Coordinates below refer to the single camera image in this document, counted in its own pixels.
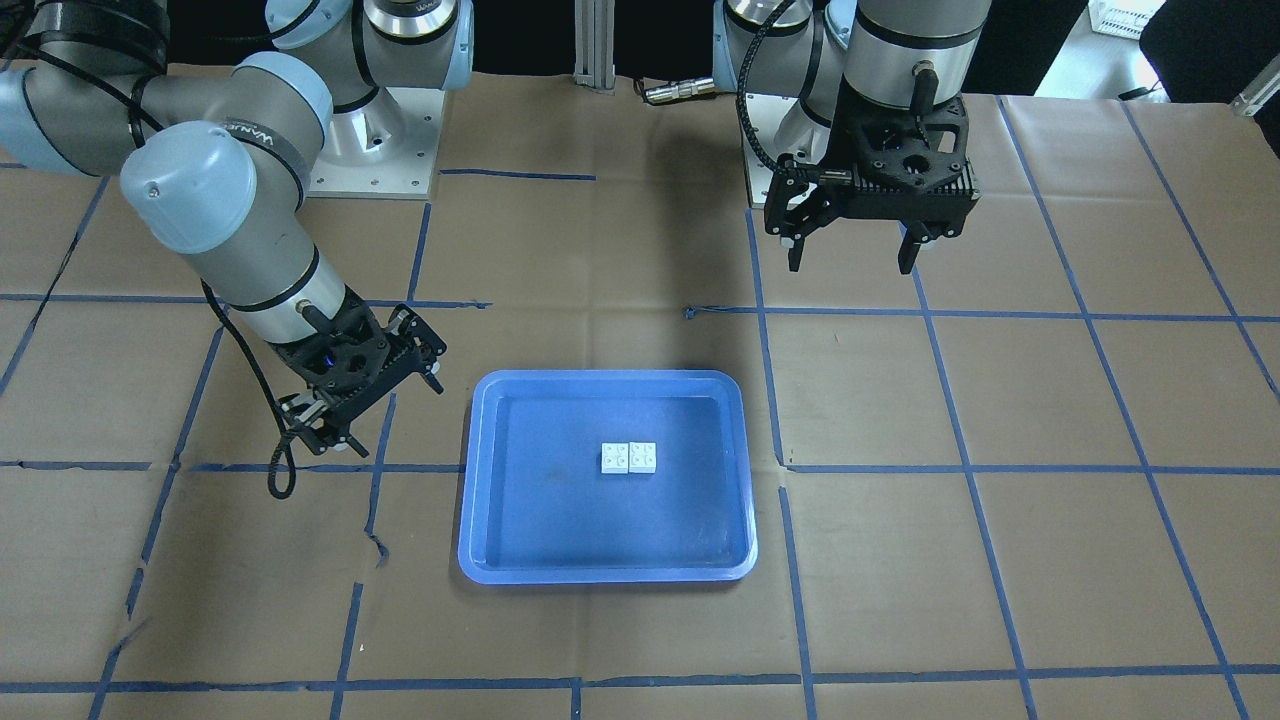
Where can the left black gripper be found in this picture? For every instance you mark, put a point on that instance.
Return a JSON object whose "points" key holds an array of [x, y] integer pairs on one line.
{"points": [[792, 203]]}

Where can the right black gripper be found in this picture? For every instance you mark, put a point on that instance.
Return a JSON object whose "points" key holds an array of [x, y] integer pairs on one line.
{"points": [[296, 374]]}

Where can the white block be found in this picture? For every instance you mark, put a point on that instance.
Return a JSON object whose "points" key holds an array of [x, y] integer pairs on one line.
{"points": [[642, 457], [615, 458]]}

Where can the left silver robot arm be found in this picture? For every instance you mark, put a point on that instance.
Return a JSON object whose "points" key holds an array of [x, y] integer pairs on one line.
{"points": [[909, 55]]}

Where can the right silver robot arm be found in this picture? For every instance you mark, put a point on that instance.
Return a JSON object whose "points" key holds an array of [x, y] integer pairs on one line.
{"points": [[218, 167]]}

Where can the blue plastic tray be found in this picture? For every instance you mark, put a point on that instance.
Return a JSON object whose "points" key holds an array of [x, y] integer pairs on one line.
{"points": [[537, 511]]}

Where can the brown paper table cover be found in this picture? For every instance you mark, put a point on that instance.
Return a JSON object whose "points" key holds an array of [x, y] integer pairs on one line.
{"points": [[1037, 477]]}

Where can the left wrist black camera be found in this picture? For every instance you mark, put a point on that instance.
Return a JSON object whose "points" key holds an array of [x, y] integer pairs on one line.
{"points": [[804, 197]]}

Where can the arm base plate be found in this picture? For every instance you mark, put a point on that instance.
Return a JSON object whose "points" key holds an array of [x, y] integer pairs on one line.
{"points": [[781, 125], [384, 150]]}

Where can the aluminium frame post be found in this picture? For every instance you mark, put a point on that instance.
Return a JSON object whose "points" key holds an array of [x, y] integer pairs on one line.
{"points": [[593, 34]]}

